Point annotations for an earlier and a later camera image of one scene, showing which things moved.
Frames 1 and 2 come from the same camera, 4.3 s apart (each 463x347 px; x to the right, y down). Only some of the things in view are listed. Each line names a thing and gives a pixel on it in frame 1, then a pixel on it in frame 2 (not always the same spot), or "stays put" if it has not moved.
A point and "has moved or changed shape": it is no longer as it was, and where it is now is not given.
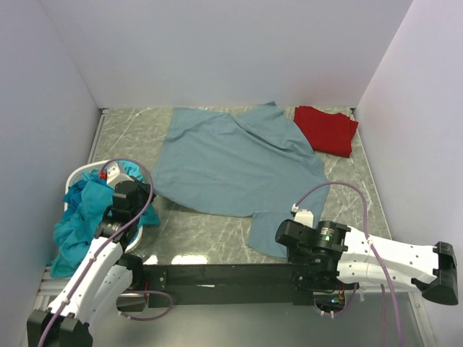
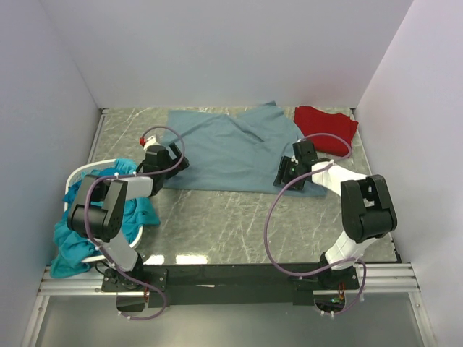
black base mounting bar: (225, 285) stays put
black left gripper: (143, 191) to (177, 157)
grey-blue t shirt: (254, 163) has moved or changed shape
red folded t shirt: (330, 133) stays put
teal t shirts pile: (87, 202) stays put
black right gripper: (283, 236) to (288, 173)
